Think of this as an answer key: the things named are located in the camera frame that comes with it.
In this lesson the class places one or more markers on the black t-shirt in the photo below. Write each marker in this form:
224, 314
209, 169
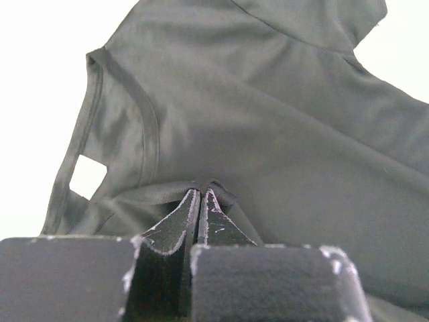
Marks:
266, 101

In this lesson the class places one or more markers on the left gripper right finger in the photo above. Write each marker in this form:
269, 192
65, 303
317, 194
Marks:
235, 279

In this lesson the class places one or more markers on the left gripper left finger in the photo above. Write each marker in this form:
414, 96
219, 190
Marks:
75, 278

